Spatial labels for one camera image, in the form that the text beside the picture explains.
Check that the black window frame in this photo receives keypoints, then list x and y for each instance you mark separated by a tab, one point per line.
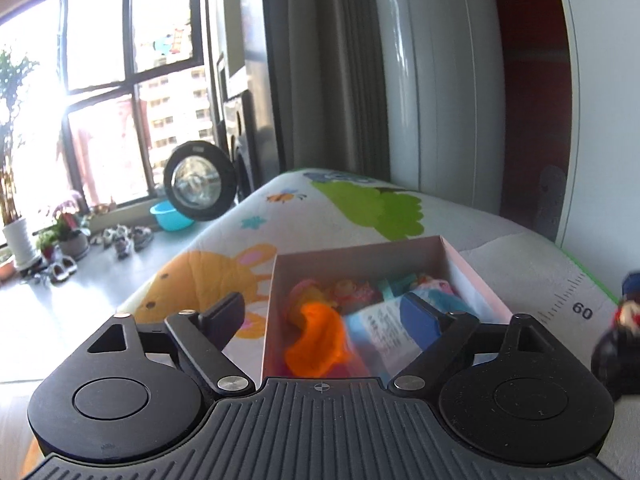
127	25

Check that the blue red toy figure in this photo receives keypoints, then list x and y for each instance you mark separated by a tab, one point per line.
631	305

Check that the white standing air conditioner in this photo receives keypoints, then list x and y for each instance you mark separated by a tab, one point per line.
440	85

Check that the grey curtain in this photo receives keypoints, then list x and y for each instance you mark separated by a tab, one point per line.
330	60

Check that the printed play mat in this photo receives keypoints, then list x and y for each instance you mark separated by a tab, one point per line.
350	205

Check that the pair of white sandals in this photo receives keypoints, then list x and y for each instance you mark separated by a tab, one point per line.
62	270

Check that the round washing machine door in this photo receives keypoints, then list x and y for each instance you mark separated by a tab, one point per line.
195	182

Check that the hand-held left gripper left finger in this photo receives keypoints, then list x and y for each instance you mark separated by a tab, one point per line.
225	317

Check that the small green potted plant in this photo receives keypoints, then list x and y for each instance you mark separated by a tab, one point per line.
46	245

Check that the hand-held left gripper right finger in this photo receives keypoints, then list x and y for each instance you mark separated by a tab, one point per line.
417	317

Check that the tall plant in white pot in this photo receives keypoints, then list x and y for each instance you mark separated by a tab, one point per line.
20	242

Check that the teal plastic toy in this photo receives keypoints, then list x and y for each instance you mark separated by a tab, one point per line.
395	285

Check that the pink cardboard box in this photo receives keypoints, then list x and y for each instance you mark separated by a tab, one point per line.
360	260

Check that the blue plastic basin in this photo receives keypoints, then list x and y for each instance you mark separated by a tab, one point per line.
170	217

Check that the round cartoon print disc toy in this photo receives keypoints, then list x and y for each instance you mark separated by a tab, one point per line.
305	297

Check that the orange toy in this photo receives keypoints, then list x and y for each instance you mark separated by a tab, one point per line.
320	335

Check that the flowering plant in grey pot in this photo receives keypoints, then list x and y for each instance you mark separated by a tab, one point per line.
72	245

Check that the blue white plastic packet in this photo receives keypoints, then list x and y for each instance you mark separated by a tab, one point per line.
375	330

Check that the red flower pot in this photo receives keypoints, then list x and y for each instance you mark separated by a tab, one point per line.
6	267

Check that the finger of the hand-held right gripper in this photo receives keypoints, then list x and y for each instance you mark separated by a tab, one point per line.
612	360

